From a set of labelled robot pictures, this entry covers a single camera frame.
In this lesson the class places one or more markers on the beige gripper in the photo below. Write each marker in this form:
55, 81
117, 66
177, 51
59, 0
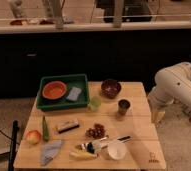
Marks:
157, 113

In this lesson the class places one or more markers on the dark grape bunch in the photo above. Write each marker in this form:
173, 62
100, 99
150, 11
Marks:
96, 132

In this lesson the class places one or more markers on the red yellow apple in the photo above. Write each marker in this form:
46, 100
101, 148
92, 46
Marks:
33, 137

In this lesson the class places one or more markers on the orange bowl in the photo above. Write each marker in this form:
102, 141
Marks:
54, 90

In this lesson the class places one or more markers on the white cup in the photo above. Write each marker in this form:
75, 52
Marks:
116, 150

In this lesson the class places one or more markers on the light green cup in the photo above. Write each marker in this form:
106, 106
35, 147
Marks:
94, 104

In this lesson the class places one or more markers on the green plastic tray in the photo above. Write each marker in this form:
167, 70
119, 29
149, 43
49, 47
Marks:
62, 103

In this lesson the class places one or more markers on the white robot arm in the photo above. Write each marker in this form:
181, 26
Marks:
172, 83

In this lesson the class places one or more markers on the wooden black board eraser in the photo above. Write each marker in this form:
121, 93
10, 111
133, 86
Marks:
66, 126

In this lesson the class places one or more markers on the silver fork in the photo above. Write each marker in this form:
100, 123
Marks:
83, 146

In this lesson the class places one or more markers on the green cucumber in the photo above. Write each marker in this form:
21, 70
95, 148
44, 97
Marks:
46, 135

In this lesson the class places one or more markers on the black handled knife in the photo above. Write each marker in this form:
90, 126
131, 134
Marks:
122, 139

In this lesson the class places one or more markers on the grey sponge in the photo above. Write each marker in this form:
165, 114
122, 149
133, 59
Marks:
74, 94

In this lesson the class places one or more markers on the yellow banana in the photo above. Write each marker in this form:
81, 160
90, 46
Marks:
80, 154

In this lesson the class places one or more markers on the black chair frame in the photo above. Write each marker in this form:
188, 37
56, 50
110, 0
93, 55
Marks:
13, 144

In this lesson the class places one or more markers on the dark brown bowl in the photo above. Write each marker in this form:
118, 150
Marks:
110, 88

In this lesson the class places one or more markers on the dark metal cup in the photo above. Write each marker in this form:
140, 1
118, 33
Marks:
123, 106

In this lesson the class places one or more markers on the blue grey cloth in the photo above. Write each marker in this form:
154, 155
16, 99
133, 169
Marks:
49, 151

